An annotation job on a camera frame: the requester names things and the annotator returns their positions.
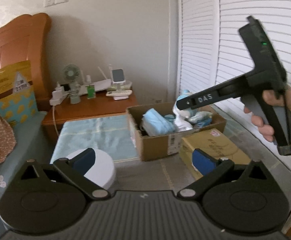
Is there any cream printed drawstring pouch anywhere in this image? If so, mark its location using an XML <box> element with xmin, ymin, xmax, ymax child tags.
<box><xmin>187</xmin><ymin>111</ymin><xmax>213</xmax><ymax>124</ymax></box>

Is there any light blue face mask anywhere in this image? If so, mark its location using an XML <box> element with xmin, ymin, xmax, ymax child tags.
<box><xmin>140</xmin><ymin>108</ymin><xmax>175</xmax><ymax>137</ymax></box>

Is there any white tissue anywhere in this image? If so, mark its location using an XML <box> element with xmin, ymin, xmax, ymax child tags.
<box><xmin>174</xmin><ymin>113</ymin><xmax>193</xmax><ymax>132</ymax></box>

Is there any person right hand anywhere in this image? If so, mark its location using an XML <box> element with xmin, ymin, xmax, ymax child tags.
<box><xmin>243</xmin><ymin>86</ymin><xmax>291</xmax><ymax>143</ymax></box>

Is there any tan wrapped tissue pack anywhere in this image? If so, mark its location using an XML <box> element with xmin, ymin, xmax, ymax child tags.
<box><xmin>179</xmin><ymin>129</ymin><xmax>250</xmax><ymax>180</ymax></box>

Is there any clear jar white lid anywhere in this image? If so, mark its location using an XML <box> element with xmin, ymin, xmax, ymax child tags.
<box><xmin>66</xmin><ymin>148</ymin><xmax>116</xmax><ymax>190</ymax></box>

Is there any light blue towel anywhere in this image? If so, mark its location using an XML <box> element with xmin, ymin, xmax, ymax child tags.
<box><xmin>50</xmin><ymin>115</ymin><xmax>138</xmax><ymax>162</ymax></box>

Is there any white louvered closet door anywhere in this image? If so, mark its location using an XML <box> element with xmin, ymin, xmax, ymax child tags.
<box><xmin>176</xmin><ymin>0</ymin><xmax>291</xmax><ymax>188</ymax></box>

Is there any brown cardboard box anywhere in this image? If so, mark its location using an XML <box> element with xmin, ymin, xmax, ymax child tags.
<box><xmin>126</xmin><ymin>102</ymin><xmax>226</xmax><ymax>161</ymax></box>

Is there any wooden nightstand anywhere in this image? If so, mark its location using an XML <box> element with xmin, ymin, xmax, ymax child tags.
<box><xmin>42</xmin><ymin>91</ymin><xmax>138</xmax><ymax>143</ymax></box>

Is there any white power strip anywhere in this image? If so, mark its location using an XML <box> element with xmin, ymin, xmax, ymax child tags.
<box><xmin>49</xmin><ymin>82</ymin><xmax>70</xmax><ymax>106</ymax></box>

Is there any green small bottle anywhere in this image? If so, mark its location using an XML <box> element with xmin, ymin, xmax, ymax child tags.
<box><xmin>86</xmin><ymin>75</ymin><xmax>96</xmax><ymax>99</ymax></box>

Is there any white wifi router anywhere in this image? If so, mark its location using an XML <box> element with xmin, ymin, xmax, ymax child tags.
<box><xmin>79</xmin><ymin>67</ymin><xmax>112</xmax><ymax>95</ymax></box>

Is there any small green desk fan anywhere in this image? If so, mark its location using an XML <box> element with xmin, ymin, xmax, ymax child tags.
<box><xmin>63</xmin><ymin>64</ymin><xmax>81</xmax><ymax>105</ymax></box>

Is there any yellow snack bag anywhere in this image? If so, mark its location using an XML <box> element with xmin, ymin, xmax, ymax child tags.
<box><xmin>0</xmin><ymin>61</ymin><xmax>38</xmax><ymax>127</ymax></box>

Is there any white phone stand screen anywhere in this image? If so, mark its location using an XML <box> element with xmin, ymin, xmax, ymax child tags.
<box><xmin>109</xmin><ymin>65</ymin><xmax>125</xmax><ymax>90</ymax></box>

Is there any wooden headboard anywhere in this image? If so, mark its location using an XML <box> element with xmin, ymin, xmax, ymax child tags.
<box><xmin>0</xmin><ymin>13</ymin><xmax>53</xmax><ymax>111</ymax></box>

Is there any wall socket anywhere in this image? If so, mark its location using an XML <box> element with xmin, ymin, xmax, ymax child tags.
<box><xmin>152</xmin><ymin>98</ymin><xmax>165</xmax><ymax>104</ymax></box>

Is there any white cordless phone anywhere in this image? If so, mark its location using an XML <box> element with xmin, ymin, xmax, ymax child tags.
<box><xmin>106</xmin><ymin>89</ymin><xmax>132</xmax><ymax>101</ymax></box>

